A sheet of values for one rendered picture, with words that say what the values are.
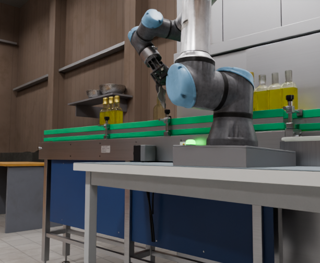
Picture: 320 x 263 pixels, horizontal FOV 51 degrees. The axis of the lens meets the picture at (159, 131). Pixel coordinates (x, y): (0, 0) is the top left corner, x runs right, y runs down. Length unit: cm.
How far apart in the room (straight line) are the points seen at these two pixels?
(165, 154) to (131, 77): 409
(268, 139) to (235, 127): 41
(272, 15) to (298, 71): 33
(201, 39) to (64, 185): 162
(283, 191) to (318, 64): 87
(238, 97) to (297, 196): 31
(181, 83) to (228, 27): 105
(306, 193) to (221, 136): 27
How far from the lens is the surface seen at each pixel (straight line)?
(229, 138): 95
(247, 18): 188
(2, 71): 1143
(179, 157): 103
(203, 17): 100
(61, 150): 234
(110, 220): 199
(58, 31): 869
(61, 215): 238
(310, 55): 166
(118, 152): 188
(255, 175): 86
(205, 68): 94
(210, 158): 95
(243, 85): 100
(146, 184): 121
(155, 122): 172
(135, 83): 558
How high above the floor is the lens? 78
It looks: 4 degrees up
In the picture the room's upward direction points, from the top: straight up
